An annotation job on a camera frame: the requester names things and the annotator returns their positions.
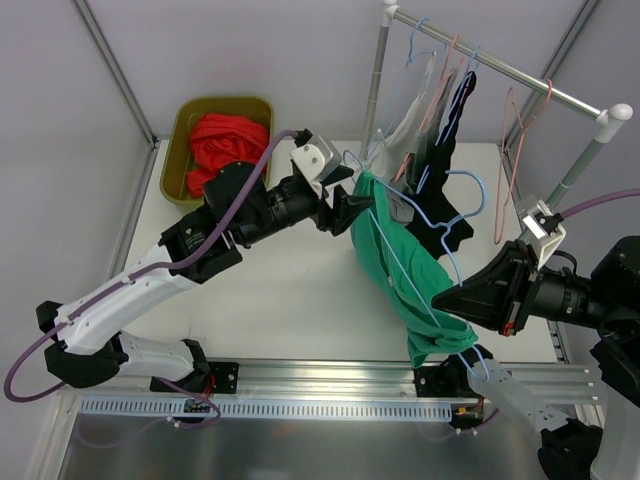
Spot green tank top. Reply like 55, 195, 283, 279
350, 172, 478, 367

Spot black tank top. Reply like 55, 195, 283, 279
399, 71, 477, 260

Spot red tank top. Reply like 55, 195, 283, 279
186, 113, 270, 198

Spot blue hanger of black top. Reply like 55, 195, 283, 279
410, 61, 477, 194

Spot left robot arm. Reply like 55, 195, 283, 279
36, 161, 374, 393

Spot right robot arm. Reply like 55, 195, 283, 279
432, 236, 639, 479

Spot white tank top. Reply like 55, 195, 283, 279
361, 51, 439, 182

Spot grey tank top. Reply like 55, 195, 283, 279
384, 64, 459, 226

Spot blue hanger of white top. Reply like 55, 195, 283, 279
360, 20, 438, 165

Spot pink hanger of grey top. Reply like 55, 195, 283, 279
386, 35, 459, 182

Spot olive green plastic basket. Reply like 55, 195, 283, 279
160, 96, 275, 212

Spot white metal clothes rack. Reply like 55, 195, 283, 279
361, 1, 633, 207

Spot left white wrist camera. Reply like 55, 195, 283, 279
290, 129, 342, 198

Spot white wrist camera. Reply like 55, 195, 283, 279
290, 129, 342, 198
518, 196, 566, 270

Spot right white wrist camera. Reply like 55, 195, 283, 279
518, 196, 566, 270

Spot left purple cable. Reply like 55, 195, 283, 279
3, 128, 314, 404

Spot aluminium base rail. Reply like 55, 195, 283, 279
119, 355, 596, 404

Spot white slotted cable duct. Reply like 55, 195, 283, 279
80, 395, 453, 423

